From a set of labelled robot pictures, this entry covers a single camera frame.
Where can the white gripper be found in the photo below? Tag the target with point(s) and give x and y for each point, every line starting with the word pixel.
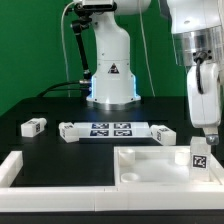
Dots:
pixel 205 109

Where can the white square tabletop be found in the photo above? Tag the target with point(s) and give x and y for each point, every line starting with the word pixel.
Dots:
pixel 160 165

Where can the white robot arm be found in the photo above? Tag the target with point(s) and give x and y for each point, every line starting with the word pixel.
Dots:
pixel 198 39

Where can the white U-shaped obstacle fence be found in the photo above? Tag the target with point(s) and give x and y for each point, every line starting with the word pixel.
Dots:
pixel 120 196

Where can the white marker tag sheet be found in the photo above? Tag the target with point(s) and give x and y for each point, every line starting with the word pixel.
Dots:
pixel 113 129

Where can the camera on mount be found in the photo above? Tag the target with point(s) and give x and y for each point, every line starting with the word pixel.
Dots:
pixel 98 4

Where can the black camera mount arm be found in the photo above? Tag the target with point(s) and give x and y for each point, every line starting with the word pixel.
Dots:
pixel 84 14

